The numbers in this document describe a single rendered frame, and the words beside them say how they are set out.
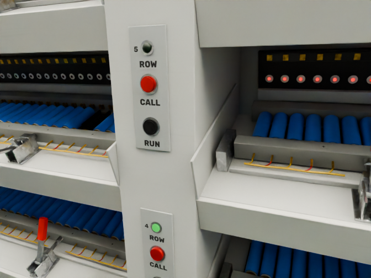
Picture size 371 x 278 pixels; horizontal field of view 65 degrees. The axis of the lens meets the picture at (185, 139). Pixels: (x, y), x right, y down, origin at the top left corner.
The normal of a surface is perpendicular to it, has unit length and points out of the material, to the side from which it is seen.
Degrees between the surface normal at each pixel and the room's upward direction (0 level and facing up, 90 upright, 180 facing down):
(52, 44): 108
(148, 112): 90
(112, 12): 90
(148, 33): 90
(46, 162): 18
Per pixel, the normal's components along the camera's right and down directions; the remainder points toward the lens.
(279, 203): -0.13, -0.84
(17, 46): -0.36, 0.54
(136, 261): -0.38, 0.25
